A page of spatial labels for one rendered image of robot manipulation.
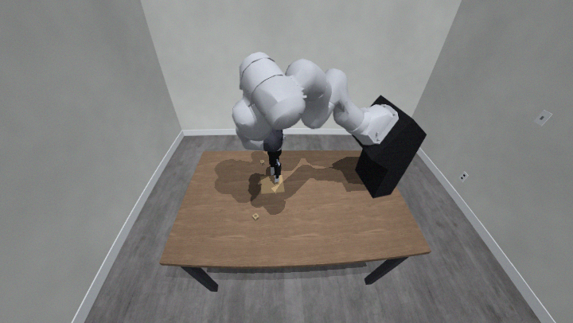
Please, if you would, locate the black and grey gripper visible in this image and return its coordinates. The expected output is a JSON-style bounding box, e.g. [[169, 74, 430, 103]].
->
[[267, 149, 282, 182]]

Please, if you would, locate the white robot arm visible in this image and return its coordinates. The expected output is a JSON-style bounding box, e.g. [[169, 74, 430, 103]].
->
[[232, 52, 399, 152]]

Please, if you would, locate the tan flat mat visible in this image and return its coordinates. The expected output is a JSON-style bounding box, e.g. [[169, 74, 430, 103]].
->
[[260, 175, 285, 194]]

